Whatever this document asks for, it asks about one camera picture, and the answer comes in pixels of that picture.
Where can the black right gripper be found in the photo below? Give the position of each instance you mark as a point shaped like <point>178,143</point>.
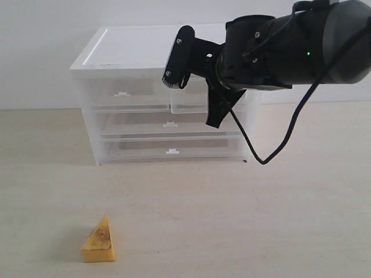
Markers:
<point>240,67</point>

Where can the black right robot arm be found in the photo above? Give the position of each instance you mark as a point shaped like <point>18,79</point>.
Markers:
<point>272,53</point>

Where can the bottom wide clear drawer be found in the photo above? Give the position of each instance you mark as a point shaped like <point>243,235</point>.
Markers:
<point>175,148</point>

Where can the wide clear drawer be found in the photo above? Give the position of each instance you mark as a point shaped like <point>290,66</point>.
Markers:
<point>175,148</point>
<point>109,124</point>

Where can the white plastic drawer cabinet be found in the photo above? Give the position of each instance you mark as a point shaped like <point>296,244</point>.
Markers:
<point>139,52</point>

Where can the middle wide clear drawer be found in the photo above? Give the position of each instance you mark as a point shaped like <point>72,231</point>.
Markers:
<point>109,124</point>

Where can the yellow triangular sponge block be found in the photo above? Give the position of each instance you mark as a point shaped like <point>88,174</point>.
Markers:
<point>98,247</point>

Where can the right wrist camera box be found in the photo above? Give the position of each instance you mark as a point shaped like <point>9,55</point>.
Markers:
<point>190,55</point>

